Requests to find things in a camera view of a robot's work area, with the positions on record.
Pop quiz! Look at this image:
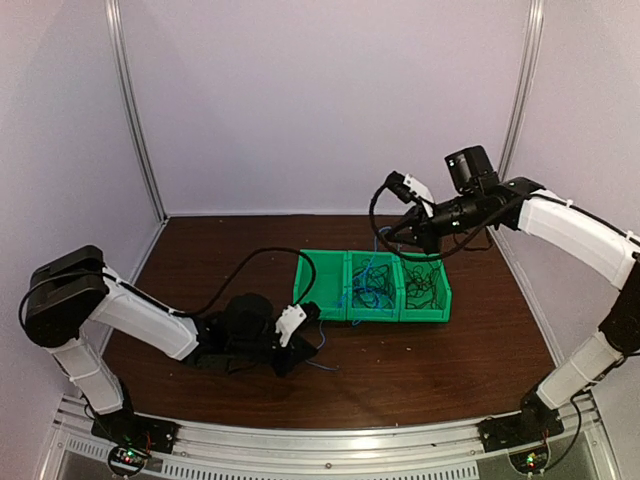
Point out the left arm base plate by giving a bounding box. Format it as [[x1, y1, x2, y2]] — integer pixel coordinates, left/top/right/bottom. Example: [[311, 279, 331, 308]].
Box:
[[91, 411, 178, 454]]

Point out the aluminium frame post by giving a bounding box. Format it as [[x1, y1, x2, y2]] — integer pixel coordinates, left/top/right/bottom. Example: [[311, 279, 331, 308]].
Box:
[[498, 0, 546, 180], [104, 0, 168, 223]]

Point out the front aluminium rail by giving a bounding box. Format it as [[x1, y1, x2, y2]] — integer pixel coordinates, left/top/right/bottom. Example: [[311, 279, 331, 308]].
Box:
[[35, 395, 622, 479]]

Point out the left aluminium frame post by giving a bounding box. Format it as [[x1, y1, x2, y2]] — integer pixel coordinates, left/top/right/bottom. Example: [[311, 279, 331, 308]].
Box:
[[104, 0, 168, 223]]

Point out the black thin cable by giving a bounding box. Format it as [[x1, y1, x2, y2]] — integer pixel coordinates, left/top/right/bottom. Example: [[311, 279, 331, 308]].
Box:
[[403, 257, 446, 311]]

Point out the dark blue cable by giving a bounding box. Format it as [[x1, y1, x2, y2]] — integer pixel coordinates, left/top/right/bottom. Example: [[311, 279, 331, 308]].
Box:
[[350, 254, 397, 314]]

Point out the brown thin cable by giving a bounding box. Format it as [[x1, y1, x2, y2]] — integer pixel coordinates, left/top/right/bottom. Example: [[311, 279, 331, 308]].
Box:
[[349, 254, 396, 311]]

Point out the green bin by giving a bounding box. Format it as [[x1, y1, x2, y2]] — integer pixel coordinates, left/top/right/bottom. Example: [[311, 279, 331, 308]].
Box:
[[293, 250, 349, 321], [399, 253, 453, 323], [347, 251, 403, 326]]

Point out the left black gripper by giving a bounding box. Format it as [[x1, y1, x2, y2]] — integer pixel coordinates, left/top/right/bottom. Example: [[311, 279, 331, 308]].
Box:
[[229, 329, 318, 378]]

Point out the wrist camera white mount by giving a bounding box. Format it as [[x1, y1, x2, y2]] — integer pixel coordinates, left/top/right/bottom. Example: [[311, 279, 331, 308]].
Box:
[[275, 302, 321, 348], [385, 171, 435, 218]]

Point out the left arm braided black cable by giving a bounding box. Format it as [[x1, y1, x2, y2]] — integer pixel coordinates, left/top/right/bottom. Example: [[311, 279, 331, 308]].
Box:
[[169, 246, 318, 317]]

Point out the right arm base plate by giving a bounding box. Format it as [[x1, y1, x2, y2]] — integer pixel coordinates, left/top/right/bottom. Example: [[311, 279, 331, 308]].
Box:
[[477, 412, 564, 453]]

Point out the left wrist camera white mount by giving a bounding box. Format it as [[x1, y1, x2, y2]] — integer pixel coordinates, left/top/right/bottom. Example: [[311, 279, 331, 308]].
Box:
[[275, 302, 321, 348]]

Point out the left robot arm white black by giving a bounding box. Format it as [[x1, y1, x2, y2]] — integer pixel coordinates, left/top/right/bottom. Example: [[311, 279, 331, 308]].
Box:
[[18, 245, 321, 444]]

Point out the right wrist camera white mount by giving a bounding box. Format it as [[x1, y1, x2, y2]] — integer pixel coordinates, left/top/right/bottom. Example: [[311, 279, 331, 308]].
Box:
[[385, 171, 435, 218]]

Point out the arm braided black cable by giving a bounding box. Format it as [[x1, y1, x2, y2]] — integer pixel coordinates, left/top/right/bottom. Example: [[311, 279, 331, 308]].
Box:
[[368, 182, 501, 261], [169, 246, 318, 317]]

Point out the right aluminium frame post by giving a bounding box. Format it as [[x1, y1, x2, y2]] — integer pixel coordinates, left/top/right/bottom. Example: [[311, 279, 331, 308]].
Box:
[[498, 0, 546, 180]]

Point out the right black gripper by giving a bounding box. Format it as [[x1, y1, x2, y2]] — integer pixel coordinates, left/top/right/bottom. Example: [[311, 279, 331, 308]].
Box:
[[386, 190, 485, 254]]

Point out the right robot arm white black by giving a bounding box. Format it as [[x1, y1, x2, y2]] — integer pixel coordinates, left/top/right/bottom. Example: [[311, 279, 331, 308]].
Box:
[[376, 145, 639, 442]]

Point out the right arm braided black cable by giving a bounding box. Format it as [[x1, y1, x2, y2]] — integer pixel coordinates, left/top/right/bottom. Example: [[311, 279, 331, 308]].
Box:
[[368, 182, 501, 261]]

